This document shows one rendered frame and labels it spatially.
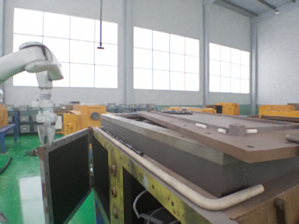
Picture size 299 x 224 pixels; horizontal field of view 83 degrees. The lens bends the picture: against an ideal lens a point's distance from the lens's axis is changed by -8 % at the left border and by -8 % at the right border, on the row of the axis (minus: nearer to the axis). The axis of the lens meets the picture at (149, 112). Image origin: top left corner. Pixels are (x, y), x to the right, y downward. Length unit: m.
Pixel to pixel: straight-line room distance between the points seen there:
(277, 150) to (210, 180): 0.16
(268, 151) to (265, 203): 0.14
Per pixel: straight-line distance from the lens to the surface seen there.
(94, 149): 1.59
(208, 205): 0.41
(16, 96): 10.03
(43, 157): 1.06
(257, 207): 0.47
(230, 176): 0.46
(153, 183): 0.55
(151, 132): 0.69
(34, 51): 0.77
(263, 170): 0.57
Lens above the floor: 1.45
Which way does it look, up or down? 3 degrees down
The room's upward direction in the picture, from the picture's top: straight up
